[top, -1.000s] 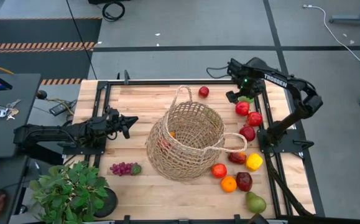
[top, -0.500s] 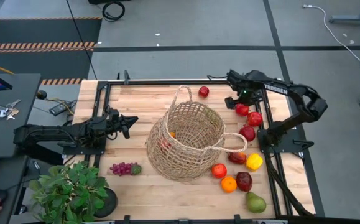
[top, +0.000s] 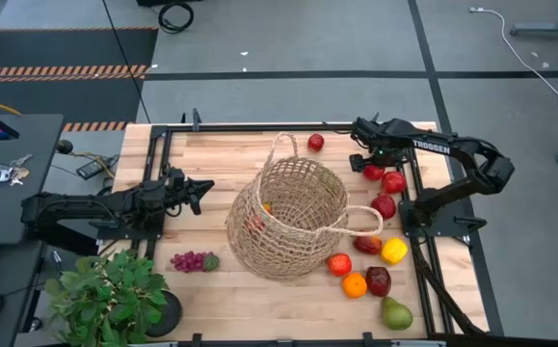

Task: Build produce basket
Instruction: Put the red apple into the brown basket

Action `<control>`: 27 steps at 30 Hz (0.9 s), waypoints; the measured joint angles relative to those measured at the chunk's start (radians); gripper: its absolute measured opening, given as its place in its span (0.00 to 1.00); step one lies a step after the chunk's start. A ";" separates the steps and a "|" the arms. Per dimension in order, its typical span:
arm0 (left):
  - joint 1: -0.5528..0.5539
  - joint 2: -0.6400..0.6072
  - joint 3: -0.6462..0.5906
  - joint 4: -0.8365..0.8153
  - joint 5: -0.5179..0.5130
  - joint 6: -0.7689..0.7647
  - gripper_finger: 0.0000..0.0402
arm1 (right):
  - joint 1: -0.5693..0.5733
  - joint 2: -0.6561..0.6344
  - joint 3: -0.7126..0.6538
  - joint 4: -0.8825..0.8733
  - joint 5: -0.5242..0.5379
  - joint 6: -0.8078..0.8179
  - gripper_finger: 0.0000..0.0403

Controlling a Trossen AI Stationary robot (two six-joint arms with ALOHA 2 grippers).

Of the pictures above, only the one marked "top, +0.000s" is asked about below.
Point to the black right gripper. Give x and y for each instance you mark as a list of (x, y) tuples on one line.
[(389, 156)]

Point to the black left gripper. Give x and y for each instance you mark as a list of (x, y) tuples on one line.
[(176, 190)]

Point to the small red apple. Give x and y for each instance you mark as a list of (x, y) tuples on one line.
[(315, 142)]

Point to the purple grape bunch with leaf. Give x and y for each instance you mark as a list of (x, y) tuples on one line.
[(192, 261)]

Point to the yellow bell pepper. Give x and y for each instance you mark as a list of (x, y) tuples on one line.
[(394, 251)]

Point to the dark maroon fruit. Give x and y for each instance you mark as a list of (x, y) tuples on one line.
[(378, 281)]

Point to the orange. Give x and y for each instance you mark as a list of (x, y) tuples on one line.
[(354, 285)]

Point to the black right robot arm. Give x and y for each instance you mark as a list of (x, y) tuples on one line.
[(433, 147)]

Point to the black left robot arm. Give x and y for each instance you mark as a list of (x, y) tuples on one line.
[(90, 207)]

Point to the black power adapter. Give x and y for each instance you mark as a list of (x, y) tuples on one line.
[(94, 167)]

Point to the potted green leafy plant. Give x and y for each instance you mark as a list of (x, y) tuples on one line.
[(107, 299)]

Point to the green pear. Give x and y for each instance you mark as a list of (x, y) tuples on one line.
[(396, 314)]

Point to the dark grey side desk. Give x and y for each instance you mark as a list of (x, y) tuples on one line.
[(28, 217)]

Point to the black floor box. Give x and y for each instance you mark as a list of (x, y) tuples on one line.
[(167, 2)]

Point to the black hazard-striped floor mat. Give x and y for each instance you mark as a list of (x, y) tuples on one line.
[(66, 48)]

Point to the black frame clamp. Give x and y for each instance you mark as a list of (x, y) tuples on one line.
[(375, 117), (195, 338), (195, 118), (367, 337)]

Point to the black metal table frame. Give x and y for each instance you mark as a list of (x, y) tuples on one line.
[(283, 127)]

